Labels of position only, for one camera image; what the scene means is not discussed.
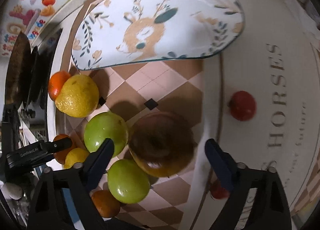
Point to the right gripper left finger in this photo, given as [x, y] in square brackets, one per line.
[96, 163]

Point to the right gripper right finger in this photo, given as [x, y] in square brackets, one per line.
[222, 164]

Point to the small yellow lemon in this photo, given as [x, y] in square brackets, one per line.
[74, 156]

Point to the red cherry tomato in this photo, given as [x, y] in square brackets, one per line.
[217, 191]
[242, 106]

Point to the orange mandarin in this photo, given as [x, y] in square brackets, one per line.
[61, 156]
[56, 83]

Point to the green apple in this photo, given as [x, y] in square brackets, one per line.
[127, 182]
[106, 125]

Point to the dark orange bottom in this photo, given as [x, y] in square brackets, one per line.
[106, 204]

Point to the brown red apple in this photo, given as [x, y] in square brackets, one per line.
[162, 143]

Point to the large yellow lemon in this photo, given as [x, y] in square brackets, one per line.
[78, 97]

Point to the orange mandarin top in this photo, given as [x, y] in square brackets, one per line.
[56, 83]

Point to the checkered kitchen mat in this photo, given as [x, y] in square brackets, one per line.
[259, 99]

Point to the dark frying pan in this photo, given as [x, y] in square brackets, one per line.
[18, 71]

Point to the black gas stove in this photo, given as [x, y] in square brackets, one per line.
[40, 74]

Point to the deer pattern oval plate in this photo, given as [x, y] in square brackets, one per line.
[119, 32]

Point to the white tissue paper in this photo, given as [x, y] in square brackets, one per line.
[307, 24]

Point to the colourful wall sticker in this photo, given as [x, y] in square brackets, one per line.
[23, 16]

